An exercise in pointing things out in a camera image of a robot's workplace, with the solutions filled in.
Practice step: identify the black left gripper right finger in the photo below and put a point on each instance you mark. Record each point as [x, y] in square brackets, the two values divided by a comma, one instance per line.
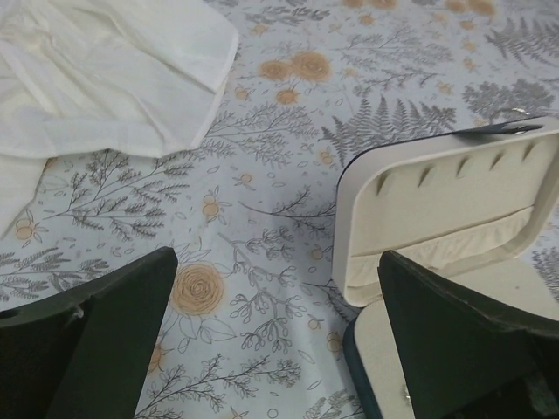
[464, 354]

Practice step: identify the floral patterned tablecloth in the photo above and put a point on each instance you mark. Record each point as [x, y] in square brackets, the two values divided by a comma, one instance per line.
[254, 327]

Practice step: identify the cream navy jewelry box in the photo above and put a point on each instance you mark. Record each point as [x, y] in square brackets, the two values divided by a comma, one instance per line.
[464, 205]

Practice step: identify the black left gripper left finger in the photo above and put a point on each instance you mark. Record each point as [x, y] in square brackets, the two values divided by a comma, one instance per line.
[84, 353]

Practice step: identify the white crumpled cloth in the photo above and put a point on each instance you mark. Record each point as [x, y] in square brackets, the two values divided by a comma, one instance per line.
[145, 78]

